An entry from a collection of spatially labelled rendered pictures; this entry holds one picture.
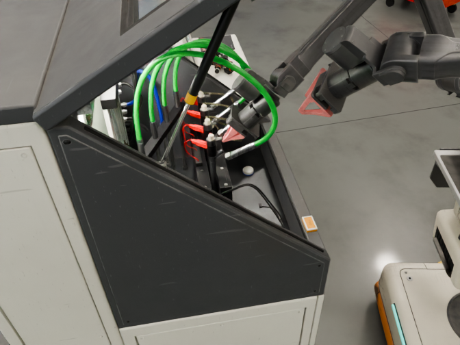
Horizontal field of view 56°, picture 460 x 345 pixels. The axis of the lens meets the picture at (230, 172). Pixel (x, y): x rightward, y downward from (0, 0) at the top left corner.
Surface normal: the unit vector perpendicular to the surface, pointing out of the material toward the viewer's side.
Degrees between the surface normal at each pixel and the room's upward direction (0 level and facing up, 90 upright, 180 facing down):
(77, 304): 90
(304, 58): 60
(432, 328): 0
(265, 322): 90
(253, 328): 90
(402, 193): 0
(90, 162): 90
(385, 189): 0
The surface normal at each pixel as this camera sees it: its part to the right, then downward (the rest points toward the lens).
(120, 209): 0.17, 0.64
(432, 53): -0.36, -0.44
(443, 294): -0.03, -0.76
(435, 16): 0.17, 0.37
